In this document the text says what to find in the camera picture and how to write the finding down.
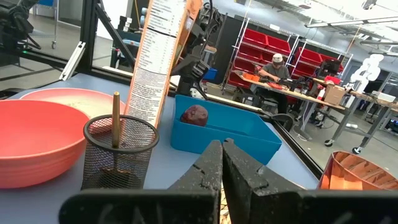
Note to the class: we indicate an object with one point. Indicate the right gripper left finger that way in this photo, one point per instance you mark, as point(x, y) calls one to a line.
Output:
point(186, 205)

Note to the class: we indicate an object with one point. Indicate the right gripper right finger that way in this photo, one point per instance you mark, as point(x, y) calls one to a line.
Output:
point(280, 208)

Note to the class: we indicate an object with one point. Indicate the orange Cheerios cereal box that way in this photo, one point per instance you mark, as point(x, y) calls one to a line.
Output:
point(155, 62)

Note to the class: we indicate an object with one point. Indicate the pink plate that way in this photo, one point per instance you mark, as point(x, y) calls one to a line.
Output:
point(77, 99)

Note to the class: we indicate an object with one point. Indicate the red bowl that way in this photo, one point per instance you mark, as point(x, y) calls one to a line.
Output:
point(37, 140)

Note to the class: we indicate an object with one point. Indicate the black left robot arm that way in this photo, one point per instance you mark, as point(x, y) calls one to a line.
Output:
point(192, 68)

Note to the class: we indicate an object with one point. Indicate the round woven placemat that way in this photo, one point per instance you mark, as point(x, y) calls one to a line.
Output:
point(224, 211)

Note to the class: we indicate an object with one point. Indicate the black mesh cup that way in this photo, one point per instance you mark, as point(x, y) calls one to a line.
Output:
point(124, 161)

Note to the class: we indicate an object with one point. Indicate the copper faceted cup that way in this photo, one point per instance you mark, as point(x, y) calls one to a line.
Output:
point(351, 174)

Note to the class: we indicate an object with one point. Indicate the blue plastic bin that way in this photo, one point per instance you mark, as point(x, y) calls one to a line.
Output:
point(236, 133)

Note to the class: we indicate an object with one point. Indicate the wooden spoon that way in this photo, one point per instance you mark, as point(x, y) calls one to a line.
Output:
point(116, 118)

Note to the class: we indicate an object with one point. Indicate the wooden workbench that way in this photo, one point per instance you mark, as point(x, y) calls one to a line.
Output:
point(298, 95)

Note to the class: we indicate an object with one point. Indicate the cardboard box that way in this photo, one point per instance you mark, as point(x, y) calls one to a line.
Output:
point(334, 95)

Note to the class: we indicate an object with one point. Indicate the small blue storage bin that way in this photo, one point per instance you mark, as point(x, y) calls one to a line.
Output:
point(211, 74)

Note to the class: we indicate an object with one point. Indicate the person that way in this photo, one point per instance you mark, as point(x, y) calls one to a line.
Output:
point(275, 71)

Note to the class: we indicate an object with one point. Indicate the white robot figure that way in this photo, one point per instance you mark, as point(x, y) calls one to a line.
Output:
point(368, 70)

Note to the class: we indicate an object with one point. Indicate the shelf rack with red bins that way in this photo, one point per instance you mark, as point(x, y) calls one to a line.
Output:
point(255, 37)

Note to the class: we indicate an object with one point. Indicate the silver aluminium extrusion piece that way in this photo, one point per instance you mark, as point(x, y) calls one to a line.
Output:
point(72, 60)

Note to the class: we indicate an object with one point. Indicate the ceiling strip light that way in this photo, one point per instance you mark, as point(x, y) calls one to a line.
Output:
point(348, 22)

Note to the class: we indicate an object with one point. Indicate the black tripod rig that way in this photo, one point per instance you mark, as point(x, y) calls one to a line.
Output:
point(14, 25)

